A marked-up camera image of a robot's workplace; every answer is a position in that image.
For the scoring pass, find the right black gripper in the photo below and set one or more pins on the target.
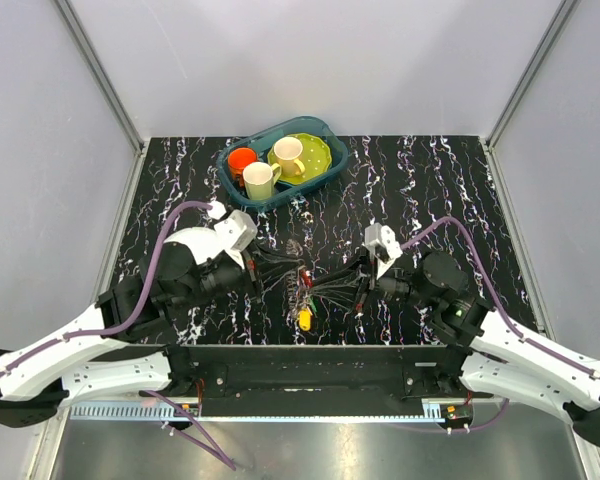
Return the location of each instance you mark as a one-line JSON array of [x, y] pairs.
[[351, 298]]

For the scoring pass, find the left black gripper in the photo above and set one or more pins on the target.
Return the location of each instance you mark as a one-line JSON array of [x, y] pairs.
[[258, 261]]

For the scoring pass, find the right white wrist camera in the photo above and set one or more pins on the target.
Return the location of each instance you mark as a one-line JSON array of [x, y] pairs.
[[380, 241]]

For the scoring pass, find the cream mug on plate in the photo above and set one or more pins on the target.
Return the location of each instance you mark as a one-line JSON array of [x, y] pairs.
[[286, 153]]

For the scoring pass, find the red key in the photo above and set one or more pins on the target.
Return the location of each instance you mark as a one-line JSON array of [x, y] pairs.
[[307, 278]]

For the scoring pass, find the cream mug front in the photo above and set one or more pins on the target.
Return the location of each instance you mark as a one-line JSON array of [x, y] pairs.
[[259, 180]]

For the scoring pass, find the yellow key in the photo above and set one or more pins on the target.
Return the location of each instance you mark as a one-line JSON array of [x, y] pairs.
[[304, 320]]

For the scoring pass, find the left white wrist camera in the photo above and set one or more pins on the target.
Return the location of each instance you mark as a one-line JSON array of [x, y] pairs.
[[236, 230]]

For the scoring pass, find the teal plastic tray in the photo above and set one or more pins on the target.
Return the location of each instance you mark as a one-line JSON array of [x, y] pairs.
[[263, 141]]

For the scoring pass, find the orange mug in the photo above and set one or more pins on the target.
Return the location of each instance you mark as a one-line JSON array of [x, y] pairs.
[[238, 160]]

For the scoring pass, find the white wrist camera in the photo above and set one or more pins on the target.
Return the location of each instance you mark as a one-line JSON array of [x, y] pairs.
[[236, 230], [380, 241]]

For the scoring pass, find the black base bar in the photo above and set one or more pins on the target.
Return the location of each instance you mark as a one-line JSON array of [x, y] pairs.
[[317, 384]]

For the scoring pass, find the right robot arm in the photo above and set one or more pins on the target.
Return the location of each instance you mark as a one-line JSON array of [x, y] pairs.
[[487, 352]]

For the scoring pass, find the white round plate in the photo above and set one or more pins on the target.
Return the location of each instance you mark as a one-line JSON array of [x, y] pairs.
[[203, 243]]

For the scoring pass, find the metal keyring disc with rings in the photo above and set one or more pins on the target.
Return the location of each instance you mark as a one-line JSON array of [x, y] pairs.
[[297, 295]]

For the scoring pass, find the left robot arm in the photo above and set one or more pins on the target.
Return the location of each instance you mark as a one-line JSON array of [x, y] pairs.
[[189, 269]]

